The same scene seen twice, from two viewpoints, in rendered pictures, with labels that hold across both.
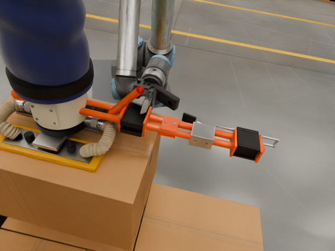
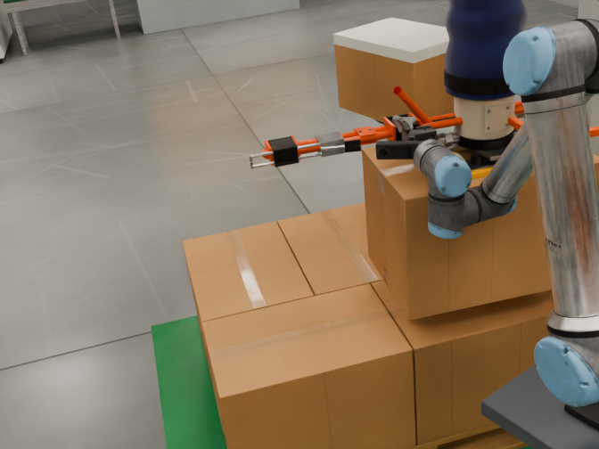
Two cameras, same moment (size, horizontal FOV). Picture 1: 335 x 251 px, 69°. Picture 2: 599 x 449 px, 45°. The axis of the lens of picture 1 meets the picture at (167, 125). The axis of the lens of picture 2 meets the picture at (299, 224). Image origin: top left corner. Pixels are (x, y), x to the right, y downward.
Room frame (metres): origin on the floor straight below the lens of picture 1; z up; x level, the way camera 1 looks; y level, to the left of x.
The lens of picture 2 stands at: (2.33, -0.69, 1.94)
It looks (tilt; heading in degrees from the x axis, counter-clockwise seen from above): 28 degrees down; 165
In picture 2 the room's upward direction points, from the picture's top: 7 degrees counter-clockwise
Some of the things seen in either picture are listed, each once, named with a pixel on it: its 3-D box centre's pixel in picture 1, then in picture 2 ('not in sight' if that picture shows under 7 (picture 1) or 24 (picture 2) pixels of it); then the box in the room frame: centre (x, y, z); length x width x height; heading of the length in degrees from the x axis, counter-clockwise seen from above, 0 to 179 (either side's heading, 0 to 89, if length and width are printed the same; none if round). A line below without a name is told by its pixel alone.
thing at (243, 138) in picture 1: (245, 145); (282, 150); (0.52, -0.25, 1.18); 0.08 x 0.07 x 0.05; 86
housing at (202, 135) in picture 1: (202, 135); (330, 143); (0.54, -0.11, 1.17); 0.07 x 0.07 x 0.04; 86
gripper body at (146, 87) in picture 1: (145, 93); (422, 145); (0.69, 0.10, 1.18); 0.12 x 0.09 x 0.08; 177
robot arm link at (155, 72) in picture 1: (152, 80); (431, 156); (0.77, 0.08, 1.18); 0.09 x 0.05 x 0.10; 87
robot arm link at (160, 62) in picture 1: (157, 70); (446, 171); (0.86, 0.08, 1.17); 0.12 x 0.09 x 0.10; 177
